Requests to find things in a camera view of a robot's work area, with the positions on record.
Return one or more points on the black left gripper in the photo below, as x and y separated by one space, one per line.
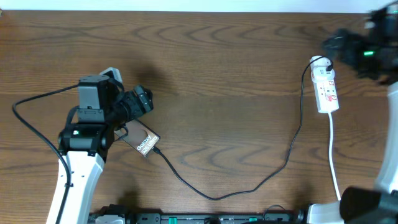
139 109

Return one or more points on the bronze Galaxy smartphone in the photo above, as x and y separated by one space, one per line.
138 136

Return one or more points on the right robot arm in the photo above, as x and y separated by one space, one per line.
354 83

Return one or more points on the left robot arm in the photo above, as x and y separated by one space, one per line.
104 107

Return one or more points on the white power strip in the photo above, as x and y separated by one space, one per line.
322 75

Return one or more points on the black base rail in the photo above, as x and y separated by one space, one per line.
121 214

